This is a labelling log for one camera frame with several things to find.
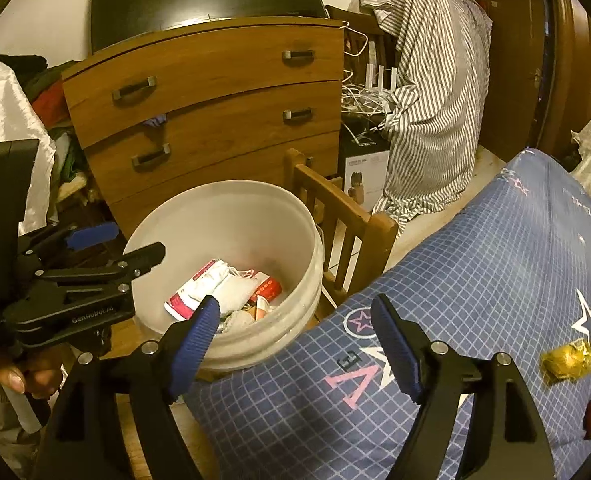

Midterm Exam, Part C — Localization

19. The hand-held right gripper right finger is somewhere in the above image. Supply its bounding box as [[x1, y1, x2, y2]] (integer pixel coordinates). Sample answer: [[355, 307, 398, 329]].
[[370, 293, 559, 480]]

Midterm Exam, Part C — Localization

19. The wooden door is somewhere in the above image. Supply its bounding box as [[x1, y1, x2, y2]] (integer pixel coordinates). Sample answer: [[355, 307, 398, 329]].
[[470, 0, 551, 148]]

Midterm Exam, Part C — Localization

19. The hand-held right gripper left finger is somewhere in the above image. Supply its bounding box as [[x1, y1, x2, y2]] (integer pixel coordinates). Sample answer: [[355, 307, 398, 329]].
[[38, 294, 221, 480]]

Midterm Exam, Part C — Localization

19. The pile of clothes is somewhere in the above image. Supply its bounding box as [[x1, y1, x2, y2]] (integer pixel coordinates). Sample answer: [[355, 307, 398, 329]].
[[0, 54, 89, 201]]

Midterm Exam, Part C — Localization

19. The tangle of white cables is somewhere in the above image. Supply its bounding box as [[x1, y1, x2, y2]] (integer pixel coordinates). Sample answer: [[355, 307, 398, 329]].
[[340, 20, 401, 126]]

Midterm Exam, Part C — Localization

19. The striped shirt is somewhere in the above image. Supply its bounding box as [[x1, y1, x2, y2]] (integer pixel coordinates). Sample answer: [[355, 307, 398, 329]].
[[348, 0, 491, 241]]

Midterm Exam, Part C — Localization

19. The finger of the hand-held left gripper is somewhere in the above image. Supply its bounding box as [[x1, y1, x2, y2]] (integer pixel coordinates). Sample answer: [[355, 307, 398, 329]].
[[28, 241, 167, 306], [16, 221, 120, 271]]

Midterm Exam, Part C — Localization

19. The wooden dresser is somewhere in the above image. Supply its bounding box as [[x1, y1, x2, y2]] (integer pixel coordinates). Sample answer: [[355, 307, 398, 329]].
[[62, 16, 346, 241]]

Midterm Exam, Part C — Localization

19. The white plastic bucket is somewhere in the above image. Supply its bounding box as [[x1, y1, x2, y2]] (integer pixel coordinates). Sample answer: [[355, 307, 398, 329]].
[[123, 181, 326, 372]]

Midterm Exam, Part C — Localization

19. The white face mask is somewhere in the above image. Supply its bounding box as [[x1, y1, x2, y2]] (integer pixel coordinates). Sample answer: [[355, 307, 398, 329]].
[[216, 260, 259, 313]]

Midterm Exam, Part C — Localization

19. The white router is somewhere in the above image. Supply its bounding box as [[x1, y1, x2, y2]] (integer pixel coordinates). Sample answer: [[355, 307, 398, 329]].
[[365, 62, 399, 93]]

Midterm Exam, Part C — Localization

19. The red white carton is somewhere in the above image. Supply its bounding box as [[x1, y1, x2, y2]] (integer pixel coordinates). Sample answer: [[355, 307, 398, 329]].
[[248, 270, 284, 306]]

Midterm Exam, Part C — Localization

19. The wooden wardrobe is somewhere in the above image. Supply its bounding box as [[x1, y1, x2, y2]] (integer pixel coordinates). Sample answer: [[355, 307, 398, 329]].
[[545, 0, 591, 161]]

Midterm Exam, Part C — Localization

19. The white pink package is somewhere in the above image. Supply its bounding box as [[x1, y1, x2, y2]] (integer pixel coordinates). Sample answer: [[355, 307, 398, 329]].
[[164, 259, 231, 321]]

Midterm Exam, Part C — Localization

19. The small light wooden chair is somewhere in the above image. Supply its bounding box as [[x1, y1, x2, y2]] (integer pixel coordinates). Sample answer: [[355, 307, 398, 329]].
[[283, 149, 399, 311]]

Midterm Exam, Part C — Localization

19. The striped hanging garment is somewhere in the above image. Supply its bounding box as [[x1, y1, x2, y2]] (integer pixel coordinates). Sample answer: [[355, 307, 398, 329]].
[[450, 0, 493, 91]]

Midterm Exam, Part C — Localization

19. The person's left hand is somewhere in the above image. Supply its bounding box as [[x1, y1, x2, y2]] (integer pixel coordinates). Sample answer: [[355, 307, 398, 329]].
[[0, 347, 74, 403]]

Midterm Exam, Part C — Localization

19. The yellow plastic bag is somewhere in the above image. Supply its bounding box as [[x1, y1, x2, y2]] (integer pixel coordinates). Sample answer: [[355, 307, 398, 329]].
[[540, 341, 591, 386]]

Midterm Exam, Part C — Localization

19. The blue checked blanket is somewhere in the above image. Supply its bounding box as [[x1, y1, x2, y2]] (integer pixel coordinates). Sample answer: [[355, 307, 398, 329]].
[[183, 147, 591, 480]]

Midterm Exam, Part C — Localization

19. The grey white cloth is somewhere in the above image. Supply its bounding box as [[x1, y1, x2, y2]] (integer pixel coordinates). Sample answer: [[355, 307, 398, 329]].
[[218, 310, 256, 333]]

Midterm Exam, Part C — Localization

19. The white black cardboard box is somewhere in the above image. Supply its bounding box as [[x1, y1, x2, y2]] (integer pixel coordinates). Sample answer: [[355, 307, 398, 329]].
[[338, 120, 391, 213]]

